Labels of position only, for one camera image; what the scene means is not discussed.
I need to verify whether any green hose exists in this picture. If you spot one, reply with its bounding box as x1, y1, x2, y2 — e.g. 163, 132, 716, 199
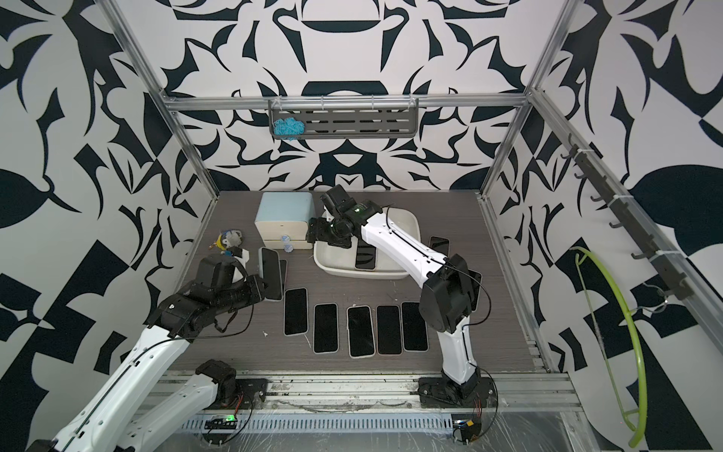
569, 246, 648, 448

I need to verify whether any teal crumpled cloth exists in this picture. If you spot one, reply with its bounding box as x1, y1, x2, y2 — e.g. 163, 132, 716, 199
273, 118, 306, 140

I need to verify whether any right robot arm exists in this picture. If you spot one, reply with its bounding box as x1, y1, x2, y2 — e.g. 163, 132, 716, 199
306, 186, 490, 406

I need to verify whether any light blue drawer box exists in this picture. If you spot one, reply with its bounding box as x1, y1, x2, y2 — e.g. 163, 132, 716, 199
254, 192, 316, 250

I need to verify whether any small plush toy keychain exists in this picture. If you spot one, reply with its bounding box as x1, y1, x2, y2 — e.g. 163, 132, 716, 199
209, 229, 244, 252

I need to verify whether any black phone white case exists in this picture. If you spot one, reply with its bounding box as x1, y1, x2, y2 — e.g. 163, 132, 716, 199
377, 305, 403, 355

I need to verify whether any left controller board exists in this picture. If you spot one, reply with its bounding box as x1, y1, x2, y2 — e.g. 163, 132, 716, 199
203, 415, 238, 433

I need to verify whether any black phone pink case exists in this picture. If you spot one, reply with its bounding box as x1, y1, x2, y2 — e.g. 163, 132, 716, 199
314, 303, 339, 354

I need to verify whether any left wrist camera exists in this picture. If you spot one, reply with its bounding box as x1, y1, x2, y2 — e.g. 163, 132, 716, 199
224, 247, 250, 265

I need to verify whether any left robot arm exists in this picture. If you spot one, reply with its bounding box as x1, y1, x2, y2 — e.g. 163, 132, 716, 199
29, 254, 284, 451

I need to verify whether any dark hook rail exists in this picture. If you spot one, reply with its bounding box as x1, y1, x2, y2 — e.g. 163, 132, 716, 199
564, 137, 705, 301

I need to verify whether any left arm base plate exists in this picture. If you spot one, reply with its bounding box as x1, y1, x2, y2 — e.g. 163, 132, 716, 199
227, 378, 269, 410

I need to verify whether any grey slotted wall shelf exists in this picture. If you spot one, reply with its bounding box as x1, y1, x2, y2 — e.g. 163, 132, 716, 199
267, 96, 420, 139

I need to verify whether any controller board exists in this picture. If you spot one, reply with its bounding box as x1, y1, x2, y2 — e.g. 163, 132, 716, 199
203, 415, 238, 433
452, 418, 482, 444

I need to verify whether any white ventilated cable duct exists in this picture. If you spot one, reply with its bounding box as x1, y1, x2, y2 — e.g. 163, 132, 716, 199
211, 412, 454, 434

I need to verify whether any right controller board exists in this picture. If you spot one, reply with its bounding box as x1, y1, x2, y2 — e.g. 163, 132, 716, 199
452, 418, 482, 444

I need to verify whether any white plastic storage tub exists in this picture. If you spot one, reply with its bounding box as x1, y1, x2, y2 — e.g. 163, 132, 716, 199
314, 207, 421, 281

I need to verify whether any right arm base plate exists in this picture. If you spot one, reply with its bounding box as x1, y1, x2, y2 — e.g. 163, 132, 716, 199
416, 375, 498, 409

